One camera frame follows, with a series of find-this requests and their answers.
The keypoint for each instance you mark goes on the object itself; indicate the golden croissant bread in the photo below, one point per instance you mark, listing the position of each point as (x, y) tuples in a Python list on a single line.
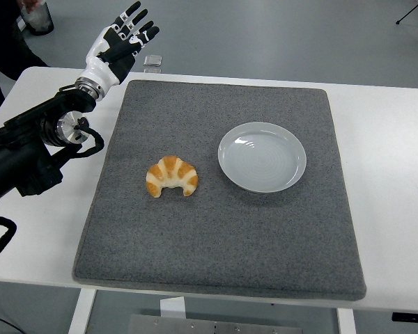
[(170, 170)]

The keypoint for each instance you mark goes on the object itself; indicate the black tripod leg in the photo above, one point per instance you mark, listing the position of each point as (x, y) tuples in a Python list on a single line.
[(409, 12)]

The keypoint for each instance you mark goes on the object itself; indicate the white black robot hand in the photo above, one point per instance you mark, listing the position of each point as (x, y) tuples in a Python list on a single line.
[(101, 73)]

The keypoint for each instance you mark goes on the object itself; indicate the black table control box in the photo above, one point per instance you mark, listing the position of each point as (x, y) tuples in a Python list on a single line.
[(411, 317)]

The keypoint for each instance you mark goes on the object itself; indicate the grey felt mat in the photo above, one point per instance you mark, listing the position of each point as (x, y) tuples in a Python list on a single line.
[(212, 236)]

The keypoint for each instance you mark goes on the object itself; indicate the person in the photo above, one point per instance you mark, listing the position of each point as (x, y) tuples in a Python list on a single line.
[(0, 35)]

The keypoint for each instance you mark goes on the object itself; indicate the grey metal plate with screws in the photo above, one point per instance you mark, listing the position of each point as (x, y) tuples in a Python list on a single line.
[(195, 327)]

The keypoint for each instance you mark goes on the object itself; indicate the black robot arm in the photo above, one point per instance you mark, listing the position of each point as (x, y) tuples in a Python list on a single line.
[(24, 139)]

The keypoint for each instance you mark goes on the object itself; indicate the black mesh waste bin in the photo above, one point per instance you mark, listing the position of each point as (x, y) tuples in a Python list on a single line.
[(42, 21)]

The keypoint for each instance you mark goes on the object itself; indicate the white table leg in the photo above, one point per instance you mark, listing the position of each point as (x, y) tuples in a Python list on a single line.
[(81, 313), (346, 321)]

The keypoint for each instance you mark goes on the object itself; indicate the pale grey round plate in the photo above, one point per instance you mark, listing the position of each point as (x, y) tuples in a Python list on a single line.
[(261, 156)]

